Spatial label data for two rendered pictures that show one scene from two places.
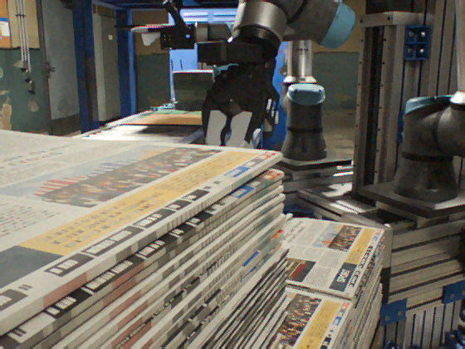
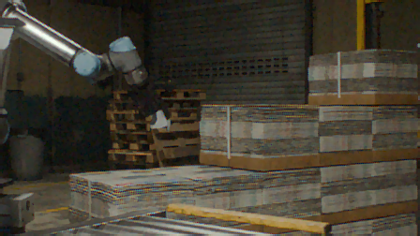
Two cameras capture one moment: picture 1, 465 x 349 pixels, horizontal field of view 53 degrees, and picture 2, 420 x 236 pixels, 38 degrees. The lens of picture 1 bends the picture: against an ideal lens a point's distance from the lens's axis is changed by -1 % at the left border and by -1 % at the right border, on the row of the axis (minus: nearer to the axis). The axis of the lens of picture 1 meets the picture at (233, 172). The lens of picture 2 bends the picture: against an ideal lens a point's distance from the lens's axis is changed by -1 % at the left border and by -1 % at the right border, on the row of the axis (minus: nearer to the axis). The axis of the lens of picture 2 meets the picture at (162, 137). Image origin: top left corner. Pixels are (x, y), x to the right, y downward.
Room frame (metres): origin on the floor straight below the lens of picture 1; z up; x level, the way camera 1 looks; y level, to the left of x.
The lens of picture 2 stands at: (2.40, 1.18, 1.07)
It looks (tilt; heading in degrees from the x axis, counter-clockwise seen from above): 3 degrees down; 213
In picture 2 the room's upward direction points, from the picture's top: straight up
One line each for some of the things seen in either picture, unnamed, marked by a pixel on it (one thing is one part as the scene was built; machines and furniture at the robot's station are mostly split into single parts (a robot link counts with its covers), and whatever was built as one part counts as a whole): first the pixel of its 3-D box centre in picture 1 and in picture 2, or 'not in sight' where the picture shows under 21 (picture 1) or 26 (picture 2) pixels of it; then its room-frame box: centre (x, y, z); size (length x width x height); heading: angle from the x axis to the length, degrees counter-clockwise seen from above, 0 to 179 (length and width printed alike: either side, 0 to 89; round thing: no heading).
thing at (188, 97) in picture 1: (198, 89); not in sight; (3.38, 0.25, 0.93); 0.38 x 0.30 x 0.26; 172
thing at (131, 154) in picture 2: not in sight; (157, 133); (-5.14, -3.89, 0.65); 1.33 x 0.94 x 1.30; 176
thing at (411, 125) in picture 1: (433, 123); not in sight; (1.08, -0.46, 0.98); 0.13 x 0.12 x 0.14; 24
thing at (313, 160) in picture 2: not in sight; (257, 158); (0.24, 0.19, 0.86); 0.38 x 0.29 x 0.04; 66
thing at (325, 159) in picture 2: not in sight; (313, 154); (-0.03, 0.32, 0.86); 0.38 x 0.29 x 0.04; 64
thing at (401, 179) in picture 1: (425, 171); not in sight; (1.08, -0.46, 0.87); 0.15 x 0.15 x 0.10
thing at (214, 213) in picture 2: not in sight; (242, 217); (1.15, 0.57, 0.81); 0.43 x 0.03 x 0.02; 82
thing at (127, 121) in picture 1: (179, 125); not in sight; (2.81, 0.33, 0.75); 0.70 x 0.65 x 0.10; 172
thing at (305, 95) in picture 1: (305, 105); not in sight; (1.53, -0.23, 0.98); 0.13 x 0.12 x 0.14; 1
